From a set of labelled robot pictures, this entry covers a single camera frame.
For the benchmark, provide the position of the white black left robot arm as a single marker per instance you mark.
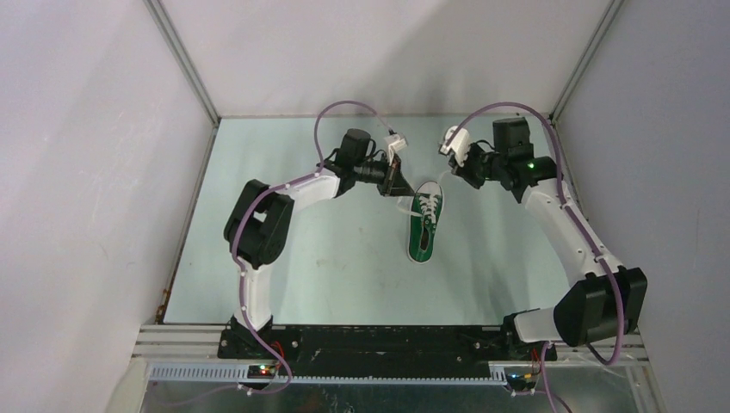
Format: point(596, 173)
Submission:
point(258, 226)

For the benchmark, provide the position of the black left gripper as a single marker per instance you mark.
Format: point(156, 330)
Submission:
point(394, 184)

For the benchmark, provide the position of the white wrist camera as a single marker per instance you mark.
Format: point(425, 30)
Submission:
point(394, 143)
point(456, 142)

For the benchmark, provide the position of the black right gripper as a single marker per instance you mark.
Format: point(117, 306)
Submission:
point(464, 170)

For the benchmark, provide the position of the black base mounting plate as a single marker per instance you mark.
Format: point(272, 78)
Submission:
point(441, 362)

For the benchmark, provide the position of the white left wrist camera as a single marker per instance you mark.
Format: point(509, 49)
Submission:
point(394, 143)

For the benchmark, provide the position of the aluminium frame rail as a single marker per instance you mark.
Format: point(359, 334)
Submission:
point(205, 341)

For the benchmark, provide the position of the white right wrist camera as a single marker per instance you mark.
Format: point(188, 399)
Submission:
point(456, 142)

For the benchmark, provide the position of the green canvas sneaker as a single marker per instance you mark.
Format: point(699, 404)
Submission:
point(421, 240)

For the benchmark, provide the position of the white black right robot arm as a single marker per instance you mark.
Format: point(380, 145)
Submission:
point(604, 296)

